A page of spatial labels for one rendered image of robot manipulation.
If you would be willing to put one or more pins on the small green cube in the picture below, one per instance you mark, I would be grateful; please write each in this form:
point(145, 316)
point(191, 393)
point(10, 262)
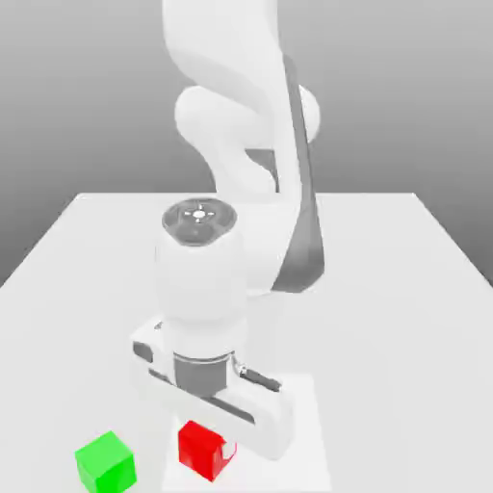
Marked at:
point(106, 462)

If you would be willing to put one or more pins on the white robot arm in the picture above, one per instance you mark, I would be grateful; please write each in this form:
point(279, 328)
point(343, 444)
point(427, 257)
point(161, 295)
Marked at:
point(200, 277)

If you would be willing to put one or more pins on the small red cube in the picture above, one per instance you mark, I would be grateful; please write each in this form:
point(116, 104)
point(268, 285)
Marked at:
point(198, 448)

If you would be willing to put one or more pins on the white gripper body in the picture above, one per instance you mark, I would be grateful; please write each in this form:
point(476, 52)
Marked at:
point(265, 420)

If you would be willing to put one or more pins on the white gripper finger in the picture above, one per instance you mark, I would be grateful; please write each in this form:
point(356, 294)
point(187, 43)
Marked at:
point(230, 450)

